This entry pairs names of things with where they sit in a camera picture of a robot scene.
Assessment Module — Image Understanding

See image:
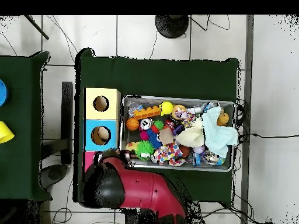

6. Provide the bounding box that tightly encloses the mint green cloth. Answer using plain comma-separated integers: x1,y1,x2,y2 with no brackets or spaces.
201,106,239,159

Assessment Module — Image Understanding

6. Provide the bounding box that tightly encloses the silver mesh bin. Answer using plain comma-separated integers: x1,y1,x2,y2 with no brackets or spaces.
118,94,236,173

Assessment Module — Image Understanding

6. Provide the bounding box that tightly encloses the wooden three-hole box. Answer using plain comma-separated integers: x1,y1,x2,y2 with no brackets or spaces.
83,87,121,173

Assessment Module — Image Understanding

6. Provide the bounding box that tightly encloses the orange toy block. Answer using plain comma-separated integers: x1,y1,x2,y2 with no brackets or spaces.
133,106,161,120

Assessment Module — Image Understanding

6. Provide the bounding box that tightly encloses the orange toy basketball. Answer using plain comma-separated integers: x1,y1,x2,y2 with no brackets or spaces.
126,117,140,131

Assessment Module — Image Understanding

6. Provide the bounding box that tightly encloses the beige cardboard block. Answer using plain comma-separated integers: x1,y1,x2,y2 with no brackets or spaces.
159,127,175,145

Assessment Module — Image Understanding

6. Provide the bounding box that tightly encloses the yellow ball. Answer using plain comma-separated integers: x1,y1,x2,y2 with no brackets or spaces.
159,100,175,117

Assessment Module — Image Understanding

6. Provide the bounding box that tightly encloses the green spiky ball toy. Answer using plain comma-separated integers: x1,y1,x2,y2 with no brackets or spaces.
134,140,155,162

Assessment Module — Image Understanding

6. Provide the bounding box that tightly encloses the polka dot cloth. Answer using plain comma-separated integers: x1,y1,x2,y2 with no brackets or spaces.
151,141,186,167

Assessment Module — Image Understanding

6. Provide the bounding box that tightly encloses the cream white cloth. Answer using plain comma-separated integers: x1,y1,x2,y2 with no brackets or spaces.
175,116,206,148

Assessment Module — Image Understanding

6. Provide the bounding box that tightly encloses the orange plush toy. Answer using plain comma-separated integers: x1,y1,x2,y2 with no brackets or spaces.
217,112,230,127

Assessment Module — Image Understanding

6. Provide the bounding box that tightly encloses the black upright panel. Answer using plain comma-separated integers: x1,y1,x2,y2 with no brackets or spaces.
60,81,74,165

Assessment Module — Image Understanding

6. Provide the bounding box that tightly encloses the black round stand base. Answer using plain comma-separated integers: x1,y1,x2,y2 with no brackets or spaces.
154,15,189,39

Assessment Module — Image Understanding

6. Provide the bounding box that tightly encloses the dark green side tablecloth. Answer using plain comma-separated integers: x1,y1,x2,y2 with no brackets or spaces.
0,51,53,201

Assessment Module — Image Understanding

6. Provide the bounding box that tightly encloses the yellow cup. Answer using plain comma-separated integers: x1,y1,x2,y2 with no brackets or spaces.
0,121,15,145

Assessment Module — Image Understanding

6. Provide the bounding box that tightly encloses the black rod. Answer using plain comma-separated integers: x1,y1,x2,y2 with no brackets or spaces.
24,15,50,40

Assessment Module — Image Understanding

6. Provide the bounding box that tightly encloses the blue cup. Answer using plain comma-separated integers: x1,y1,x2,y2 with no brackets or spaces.
0,79,9,107

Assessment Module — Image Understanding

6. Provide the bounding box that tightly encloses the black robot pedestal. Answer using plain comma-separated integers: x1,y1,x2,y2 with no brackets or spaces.
124,208,159,224

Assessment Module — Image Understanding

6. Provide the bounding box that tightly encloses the black cable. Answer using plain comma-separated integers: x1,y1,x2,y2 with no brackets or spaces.
235,132,299,139

